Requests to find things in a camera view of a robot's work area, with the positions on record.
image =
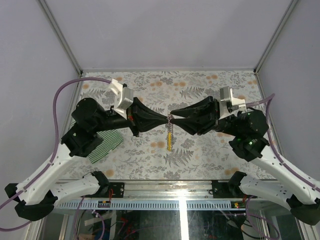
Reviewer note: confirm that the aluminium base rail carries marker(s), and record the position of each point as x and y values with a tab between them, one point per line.
162	195

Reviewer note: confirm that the green striped cloth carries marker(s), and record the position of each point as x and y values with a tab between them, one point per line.
105	145

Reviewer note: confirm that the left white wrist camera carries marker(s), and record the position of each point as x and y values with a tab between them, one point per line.
123	99

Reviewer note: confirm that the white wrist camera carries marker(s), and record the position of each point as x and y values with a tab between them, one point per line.
231	101
123	99

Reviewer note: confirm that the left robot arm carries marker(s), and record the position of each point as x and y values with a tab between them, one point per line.
39	194

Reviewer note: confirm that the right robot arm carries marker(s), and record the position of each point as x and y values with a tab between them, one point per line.
296	191

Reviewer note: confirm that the yellow key tag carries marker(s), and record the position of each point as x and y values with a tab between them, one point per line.
169	141

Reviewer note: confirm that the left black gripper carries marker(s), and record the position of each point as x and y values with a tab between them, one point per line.
137	113

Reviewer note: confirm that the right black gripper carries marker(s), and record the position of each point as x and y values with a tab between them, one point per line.
210	109

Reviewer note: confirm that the floral table mat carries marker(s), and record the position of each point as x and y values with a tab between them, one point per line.
192	157

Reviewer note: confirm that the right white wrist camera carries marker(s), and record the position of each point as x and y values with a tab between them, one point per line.
231	101

